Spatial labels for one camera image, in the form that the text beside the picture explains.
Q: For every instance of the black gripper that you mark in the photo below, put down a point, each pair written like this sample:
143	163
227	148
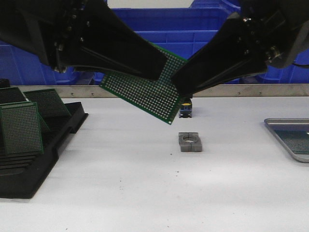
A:
41	27
232	53

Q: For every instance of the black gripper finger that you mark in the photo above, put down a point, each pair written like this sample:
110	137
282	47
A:
91	38

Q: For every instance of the green perfboard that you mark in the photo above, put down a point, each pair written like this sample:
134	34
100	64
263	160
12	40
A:
11	95
49	103
20	127
159	98
297	141

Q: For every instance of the silver metal tray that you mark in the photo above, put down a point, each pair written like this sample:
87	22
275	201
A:
288	124

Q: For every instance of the black slotted board rack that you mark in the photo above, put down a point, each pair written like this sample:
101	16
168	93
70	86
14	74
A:
21	175

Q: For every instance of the blue crate left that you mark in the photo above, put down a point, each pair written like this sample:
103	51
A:
23	68

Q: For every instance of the blue crate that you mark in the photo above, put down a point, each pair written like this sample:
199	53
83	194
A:
182	31
23	68
289	75

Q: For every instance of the blue crate centre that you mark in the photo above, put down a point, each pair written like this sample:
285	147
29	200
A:
182	31

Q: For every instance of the blue crate right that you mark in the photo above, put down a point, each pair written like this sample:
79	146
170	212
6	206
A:
289	75

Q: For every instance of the red emergency stop button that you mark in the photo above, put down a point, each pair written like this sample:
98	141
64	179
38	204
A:
186	108

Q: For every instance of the grey split clamp block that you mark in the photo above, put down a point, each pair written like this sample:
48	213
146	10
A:
190	142

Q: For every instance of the green perfboard front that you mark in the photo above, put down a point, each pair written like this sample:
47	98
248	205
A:
20	127

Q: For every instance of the steel table edge rail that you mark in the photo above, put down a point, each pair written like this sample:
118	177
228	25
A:
224	90

